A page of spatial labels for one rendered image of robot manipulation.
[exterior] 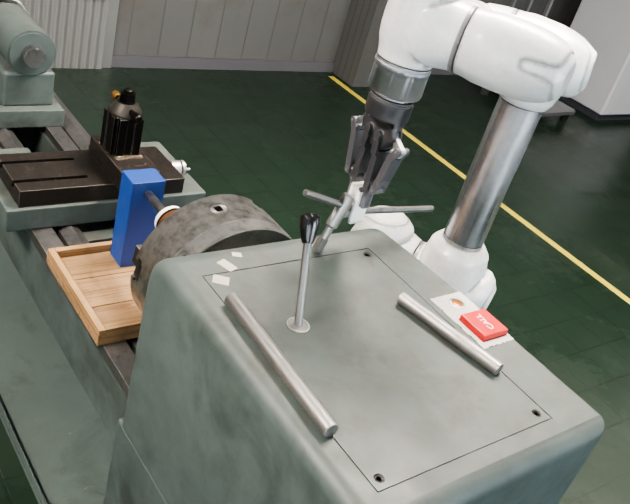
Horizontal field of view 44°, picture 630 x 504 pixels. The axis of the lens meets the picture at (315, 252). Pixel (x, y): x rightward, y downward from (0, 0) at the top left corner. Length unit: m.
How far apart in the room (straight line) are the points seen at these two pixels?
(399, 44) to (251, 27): 4.58
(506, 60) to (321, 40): 5.01
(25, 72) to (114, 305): 0.91
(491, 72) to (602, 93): 6.24
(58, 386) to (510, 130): 1.23
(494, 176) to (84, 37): 3.74
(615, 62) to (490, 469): 6.43
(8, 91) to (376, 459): 1.71
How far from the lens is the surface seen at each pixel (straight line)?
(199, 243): 1.38
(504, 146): 1.78
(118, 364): 1.61
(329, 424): 0.99
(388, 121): 1.24
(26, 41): 2.36
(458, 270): 1.89
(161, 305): 1.25
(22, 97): 2.43
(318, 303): 1.22
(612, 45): 7.38
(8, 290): 2.31
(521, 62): 1.16
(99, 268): 1.83
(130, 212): 1.76
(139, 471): 1.47
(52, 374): 2.06
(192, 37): 5.54
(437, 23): 1.17
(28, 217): 1.95
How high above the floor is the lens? 1.95
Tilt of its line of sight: 31 degrees down
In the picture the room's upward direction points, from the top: 17 degrees clockwise
